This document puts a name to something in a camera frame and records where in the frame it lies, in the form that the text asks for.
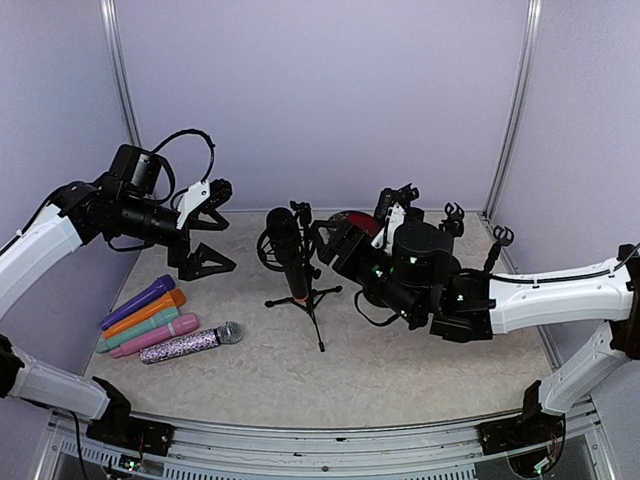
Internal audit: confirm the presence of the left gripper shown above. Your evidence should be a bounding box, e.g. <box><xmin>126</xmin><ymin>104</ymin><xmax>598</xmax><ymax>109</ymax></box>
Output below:
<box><xmin>117</xmin><ymin>193</ymin><xmax>236</xmax><ymax>280</ymax></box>

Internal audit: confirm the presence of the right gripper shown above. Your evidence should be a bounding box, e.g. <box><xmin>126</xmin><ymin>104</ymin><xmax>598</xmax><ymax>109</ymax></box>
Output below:
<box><xmin>310</xmin><ymin>219</ymin><xmax>424</xmax><ymax>324</ymax></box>

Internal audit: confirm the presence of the black microphone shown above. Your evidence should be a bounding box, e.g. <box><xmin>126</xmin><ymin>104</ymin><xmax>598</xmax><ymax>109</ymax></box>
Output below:
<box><xmin>266</xmin><ymin>207</ymin><xmax>309</xmax><ymax>302</ymax></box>

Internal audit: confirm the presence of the black tripod mic stand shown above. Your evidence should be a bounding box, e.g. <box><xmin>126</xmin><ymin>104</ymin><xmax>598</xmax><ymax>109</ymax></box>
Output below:
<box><xmin>256</xmin><ymin>201</ymin><xmax>342</xmax><ymax>352</ymax></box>

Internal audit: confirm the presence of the purple microphone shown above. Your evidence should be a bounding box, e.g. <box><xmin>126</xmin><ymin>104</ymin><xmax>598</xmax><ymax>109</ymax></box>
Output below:
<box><xmin>99</xmin><ymin>274</ymin><xmax>175</xmax><ymax>331</ymax></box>

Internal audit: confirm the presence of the orange microphone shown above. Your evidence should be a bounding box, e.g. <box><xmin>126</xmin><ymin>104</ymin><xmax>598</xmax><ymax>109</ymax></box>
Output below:
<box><xmin>104</xmin><ymin>288</ymin><xmax>186</xmax><ymax>339</ymax></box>

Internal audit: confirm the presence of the teal microphone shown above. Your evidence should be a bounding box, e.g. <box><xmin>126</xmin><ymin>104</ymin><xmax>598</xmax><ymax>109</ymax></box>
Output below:
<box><xmin>96</xmin><ymin>307</ymin><xmax>180</xmax><ymax>353</ymax></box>

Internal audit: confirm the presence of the pink microphone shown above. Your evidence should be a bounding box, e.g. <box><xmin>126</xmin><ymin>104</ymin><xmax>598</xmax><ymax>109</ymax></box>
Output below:
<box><xmin>109</xmin><ymin>314</ymin><xmax>200</xmax><ymax>358</ymax></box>

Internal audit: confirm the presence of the tall black stand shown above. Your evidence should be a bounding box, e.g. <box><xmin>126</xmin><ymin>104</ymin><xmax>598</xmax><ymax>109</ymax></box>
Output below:
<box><xmin>395</xmin><ymin>183</ymin><xmax>420</xmax><ymax>208</ymax></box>

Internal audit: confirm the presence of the glitter silver-head microphone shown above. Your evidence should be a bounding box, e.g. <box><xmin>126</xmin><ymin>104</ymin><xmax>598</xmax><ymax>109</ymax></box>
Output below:
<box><xmin>139</xmin><ymin>322</ymin><xmax>244</xmax><ymax>365</ymax></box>

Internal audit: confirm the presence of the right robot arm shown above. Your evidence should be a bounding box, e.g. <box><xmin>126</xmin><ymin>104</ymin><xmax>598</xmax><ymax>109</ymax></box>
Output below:
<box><xmin>310</xmin><ymin>186</ymin><xmax>639</xmax><ymax>455</ymax></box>

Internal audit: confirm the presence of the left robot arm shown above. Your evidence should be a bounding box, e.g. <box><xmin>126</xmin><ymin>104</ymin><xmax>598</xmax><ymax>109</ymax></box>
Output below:
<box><xmin>1</xmin><ymin>144</ymin><xmax>235</xmax><ymax>455</ymax></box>

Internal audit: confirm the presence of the red floral round plate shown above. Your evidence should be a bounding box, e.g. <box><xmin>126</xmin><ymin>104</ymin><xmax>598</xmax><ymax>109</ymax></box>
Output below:
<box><xmin>329</xmin><ymin>210</ymin><xmax>381</xmax><ymax>237</ymax></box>

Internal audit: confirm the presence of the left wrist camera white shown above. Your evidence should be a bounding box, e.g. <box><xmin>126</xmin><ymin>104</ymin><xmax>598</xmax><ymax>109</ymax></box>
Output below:
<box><xmin>176</xmin><ymin>180</ymin><xmax>210</xmax><ymax>229</ymax></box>

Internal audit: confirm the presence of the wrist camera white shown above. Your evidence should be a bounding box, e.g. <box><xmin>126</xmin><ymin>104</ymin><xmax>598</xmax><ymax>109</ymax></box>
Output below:
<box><xmin>371</xmin><ymin>202</ymin><xmax>406</xmax><ymax>255</ymax></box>
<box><xmin>176</xmin><ymin>180</ymin><xmax>210</xmax><ymax>229</ymax></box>

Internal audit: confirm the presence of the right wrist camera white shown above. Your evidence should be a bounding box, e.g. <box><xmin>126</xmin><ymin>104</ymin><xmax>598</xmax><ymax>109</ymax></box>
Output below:
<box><xmin>371</xmin><ymin>202</ymin><xmax>406</xmax><ymax>255</ymax></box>

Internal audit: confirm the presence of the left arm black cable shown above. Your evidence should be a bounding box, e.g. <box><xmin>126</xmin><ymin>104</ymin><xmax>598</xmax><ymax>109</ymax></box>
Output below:
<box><xmin>152</xmin><ymin>128</ymin><xmax>217</xmax><ymax>201</ymax></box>

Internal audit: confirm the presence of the left aluminium corner post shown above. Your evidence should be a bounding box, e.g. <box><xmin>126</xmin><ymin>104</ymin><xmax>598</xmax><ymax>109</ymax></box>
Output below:
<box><xmin>99</xmin><ymin>0</ymin><xmax>146</xmax><ymax>147</ymax></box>

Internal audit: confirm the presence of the aluminium corner post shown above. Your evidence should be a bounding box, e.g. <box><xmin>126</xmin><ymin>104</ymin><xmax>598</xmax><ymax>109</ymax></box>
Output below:
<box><xmin>99</xmin><ymin>0</ymin><xmax>146</xmax><ymax>147</ymax></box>
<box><xmin>482</xmin><ymin>0</ymin><xmax>543</xmax><ymax>222</ymax></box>

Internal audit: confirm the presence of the right aluminium corner post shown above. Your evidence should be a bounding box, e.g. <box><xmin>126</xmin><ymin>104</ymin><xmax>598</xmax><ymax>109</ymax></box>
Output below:
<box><xmin>482</xmin><ymin>0</ymin><xmax>543</xmax><ymax>222</ymax></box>

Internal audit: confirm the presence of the aluminium front rail frame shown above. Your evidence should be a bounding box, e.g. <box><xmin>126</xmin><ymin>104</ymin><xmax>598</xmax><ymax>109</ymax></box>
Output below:
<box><xmin>32</xmin><ymin>394</ymin><xmax>619</xmax><ymax>480</ymax></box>

